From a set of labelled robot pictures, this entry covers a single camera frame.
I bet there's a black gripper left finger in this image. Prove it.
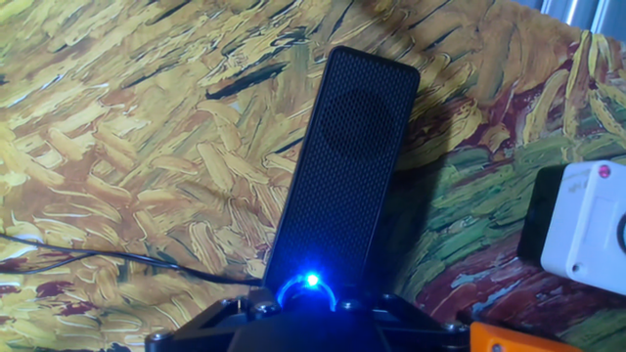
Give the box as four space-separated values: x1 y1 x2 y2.
145 291 283 352

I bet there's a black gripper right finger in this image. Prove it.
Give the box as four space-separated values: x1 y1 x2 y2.
336 292 470 352

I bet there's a blue-lit speaker volume knob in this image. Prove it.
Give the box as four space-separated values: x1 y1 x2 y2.
276 271 338 314

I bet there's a black speaker bar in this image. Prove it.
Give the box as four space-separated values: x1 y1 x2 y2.
262 45 422 314

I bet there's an orange box red mushroom button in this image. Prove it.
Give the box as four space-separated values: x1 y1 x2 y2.
469 321 586 352

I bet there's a grey box large red button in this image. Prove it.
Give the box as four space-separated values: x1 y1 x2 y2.
516 159 626 297

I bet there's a painted blue yellow tablecloth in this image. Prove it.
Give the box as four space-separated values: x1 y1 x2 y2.
0 0 626 352

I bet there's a thin black speaker cable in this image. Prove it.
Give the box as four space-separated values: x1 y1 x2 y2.
0 233 265 288

